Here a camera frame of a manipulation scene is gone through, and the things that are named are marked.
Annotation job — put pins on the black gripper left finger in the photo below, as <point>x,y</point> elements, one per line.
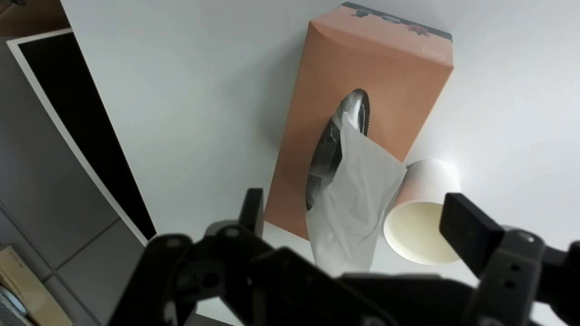
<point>175,272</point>

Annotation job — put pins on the white paper cup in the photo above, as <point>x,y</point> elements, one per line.
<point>417,232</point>

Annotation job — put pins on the white tissue sheet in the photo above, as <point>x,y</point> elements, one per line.
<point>356,205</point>

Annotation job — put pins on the large open cardboard box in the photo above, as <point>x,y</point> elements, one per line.
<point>28,290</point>

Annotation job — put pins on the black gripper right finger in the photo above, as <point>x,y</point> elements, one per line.
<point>477,236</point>

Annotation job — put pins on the black board white edge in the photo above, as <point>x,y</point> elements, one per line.
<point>79,120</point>

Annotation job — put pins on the orange tissue box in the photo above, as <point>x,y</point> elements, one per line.
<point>374,78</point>

